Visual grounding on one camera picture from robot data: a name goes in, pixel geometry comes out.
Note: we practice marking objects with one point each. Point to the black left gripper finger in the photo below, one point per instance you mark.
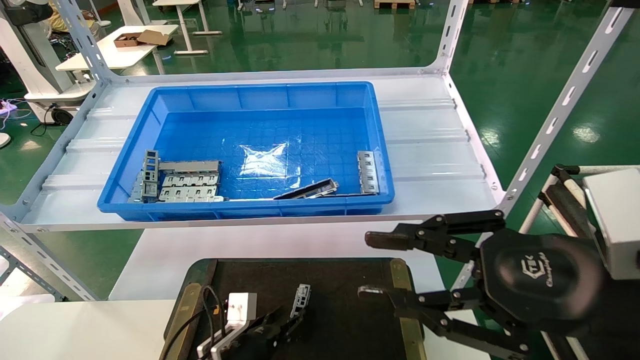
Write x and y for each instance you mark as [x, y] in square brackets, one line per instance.
[290, 327]
[270, 320]

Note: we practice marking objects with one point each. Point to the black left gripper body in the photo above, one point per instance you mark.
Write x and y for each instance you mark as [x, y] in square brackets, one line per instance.
[257, 345]

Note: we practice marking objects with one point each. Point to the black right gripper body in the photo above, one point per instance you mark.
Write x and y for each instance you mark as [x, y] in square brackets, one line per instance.
[542, 280]

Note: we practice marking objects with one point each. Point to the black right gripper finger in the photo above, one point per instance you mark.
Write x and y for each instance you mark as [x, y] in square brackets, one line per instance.
[450, 310]
[440, 232]

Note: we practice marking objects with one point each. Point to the perforated silver metal part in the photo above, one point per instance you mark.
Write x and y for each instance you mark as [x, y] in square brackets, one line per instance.
[301, 297]

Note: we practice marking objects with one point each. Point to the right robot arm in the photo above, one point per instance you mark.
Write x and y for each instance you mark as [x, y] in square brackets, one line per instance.
[620, 320]

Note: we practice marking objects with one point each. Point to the black container tray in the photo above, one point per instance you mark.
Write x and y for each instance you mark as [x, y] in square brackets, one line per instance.
[340, 300]

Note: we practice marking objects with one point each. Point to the silver slotted metal part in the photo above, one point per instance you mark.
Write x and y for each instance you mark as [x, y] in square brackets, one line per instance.
[368, 172]

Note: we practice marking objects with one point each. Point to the dark long metal part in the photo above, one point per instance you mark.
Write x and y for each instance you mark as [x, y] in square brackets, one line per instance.
[312, 189]

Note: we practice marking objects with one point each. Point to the grey windowed metal part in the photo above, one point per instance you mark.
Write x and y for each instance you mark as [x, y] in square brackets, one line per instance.
[150, 172]

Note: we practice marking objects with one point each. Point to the white metal shelf rack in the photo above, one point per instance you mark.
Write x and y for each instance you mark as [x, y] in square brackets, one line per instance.
[430, 135]

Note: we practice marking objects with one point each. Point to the clear plastic film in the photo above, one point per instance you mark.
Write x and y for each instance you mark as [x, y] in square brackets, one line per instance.
[265, 160]

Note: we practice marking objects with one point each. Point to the blue plastic bin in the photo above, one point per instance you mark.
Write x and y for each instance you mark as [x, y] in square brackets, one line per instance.
[260, 97]

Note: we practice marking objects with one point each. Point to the wooden pallet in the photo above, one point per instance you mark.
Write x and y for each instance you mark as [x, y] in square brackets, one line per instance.
[395, 4]

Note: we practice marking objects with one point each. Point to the white empty table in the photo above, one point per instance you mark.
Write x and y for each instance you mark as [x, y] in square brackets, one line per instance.
[187, 25]

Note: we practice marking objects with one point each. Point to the brown cardboard box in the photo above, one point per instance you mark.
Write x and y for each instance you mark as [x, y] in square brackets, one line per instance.
[145, 38]

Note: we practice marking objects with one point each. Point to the white table with box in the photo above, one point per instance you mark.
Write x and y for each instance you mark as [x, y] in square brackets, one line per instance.
[110, 52]

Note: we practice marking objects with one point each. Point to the white power strip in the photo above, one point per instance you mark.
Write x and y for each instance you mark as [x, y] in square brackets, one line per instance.
[6, 106]

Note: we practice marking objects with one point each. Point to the white machine base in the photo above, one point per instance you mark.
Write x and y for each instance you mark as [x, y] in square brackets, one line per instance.
[35, 55]

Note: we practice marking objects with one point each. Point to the person in yellow shirt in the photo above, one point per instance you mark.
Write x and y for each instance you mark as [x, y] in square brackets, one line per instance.
[65, 22]

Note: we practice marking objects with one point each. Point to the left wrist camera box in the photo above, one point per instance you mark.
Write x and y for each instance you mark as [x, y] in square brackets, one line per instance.
[242, 306]

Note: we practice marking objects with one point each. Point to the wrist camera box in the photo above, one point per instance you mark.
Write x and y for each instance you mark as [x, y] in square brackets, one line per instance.
[242, 306]
[617, 220]

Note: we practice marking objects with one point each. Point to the white and black cart frame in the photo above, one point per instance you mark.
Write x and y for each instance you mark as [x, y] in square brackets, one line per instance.
[565, 200]

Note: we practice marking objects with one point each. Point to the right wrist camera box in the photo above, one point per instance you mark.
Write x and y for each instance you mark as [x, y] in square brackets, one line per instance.
[617, 220]

